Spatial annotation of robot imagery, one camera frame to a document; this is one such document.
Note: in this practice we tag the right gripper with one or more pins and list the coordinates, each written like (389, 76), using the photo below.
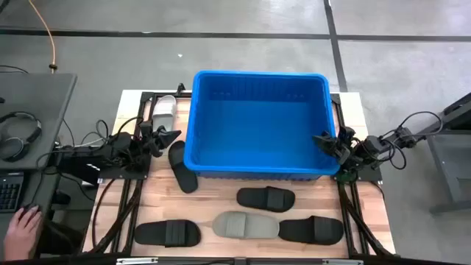
(346, 151)

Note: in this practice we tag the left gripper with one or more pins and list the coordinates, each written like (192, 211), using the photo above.
(152, 143)

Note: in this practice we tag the white slide sandal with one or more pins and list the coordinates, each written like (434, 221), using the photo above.
(163, 110)

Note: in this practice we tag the black slide sandal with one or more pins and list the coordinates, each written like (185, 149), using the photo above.
(167, 233)
(265, 198)
(182, 173)
(311, 230)

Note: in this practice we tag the blue plastic bin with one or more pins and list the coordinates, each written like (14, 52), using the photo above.
(257, 121)

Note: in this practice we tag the grey slide sandal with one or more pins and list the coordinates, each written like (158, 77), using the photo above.
(244, 224)

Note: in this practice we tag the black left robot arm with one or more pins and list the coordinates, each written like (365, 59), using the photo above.
(117, 149)

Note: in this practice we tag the black control box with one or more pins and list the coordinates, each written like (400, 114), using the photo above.
(77, 165)

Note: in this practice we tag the dark grey metal table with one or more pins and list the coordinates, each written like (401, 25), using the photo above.
(449, 162)

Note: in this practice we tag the grey desk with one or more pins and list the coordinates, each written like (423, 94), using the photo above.
(40, 187)
(37, 92)

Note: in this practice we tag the person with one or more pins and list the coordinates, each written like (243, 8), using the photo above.
(62, 239)

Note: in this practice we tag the black headphones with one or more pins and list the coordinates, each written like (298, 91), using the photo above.
(14, 149)

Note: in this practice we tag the black keyboard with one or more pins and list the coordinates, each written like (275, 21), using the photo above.
(9, 193)

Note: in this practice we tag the person's hand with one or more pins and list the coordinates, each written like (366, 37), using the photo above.
(22, 235)

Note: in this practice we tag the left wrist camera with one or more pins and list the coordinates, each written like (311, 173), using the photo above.
(146, 128)

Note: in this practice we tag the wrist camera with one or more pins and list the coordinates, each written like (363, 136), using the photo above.
(146, 128)
(346, 133)

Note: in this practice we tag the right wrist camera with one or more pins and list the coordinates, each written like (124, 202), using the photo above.
(346, 133)

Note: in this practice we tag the black aluminium table frame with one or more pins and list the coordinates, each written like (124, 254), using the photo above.
(146, 96)

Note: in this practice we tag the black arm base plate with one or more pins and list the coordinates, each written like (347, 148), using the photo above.
(368, 176)
(125, 175)

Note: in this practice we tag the silver metal bracket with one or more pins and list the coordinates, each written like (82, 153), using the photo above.
(136, 261)
(342, 262)

